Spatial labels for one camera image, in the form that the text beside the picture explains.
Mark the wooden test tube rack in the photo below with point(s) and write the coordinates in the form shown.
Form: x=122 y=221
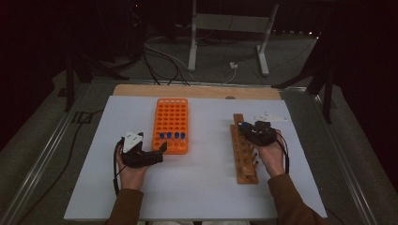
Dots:
x=241 y=150

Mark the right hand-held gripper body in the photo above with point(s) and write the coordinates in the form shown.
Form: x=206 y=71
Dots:
x=261 y=136

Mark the blue-capped clear test tube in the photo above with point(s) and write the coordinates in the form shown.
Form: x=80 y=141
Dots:
x=162 y=136
x=176 y=135
x=182 y=136
x=246 y=125
x=169 y=135

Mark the person's right hand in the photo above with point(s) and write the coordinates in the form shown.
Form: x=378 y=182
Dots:
x=273 y=159

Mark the person's light trousers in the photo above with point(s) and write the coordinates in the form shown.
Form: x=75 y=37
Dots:
x=194 y=223

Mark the person's left hand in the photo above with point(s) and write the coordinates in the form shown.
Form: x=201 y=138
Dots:
x=131 y=178

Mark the white metal stand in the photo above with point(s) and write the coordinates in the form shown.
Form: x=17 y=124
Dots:
x=231 y=23

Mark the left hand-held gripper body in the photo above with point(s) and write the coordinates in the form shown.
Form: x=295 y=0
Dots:
x=137 y=157

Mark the orange plastic tube rack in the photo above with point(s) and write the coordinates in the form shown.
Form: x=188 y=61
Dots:
x=170 y=115

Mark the black tripod stand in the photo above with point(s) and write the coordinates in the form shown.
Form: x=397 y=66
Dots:
x=69 y=87
x=328 y=103

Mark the white power plug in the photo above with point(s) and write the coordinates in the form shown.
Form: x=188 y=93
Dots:
x=233 y=65

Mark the metal floor rail frame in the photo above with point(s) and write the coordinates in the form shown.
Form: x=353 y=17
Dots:
x=37 y=165

